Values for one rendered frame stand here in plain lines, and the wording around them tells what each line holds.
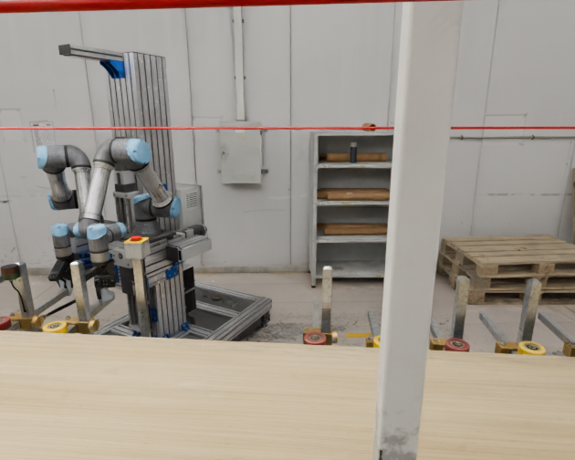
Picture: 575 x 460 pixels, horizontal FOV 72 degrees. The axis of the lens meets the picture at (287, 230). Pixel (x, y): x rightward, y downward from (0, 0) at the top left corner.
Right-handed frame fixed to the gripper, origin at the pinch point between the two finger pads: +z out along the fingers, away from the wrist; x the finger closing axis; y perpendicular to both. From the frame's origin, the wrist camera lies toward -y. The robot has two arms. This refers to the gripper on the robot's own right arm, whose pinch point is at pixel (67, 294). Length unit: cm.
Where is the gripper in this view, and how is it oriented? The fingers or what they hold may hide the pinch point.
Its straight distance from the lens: 230.7
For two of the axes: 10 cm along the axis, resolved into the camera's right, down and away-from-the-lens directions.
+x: -10.0, -0.2, 0.9
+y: 0.9, -2.7, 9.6
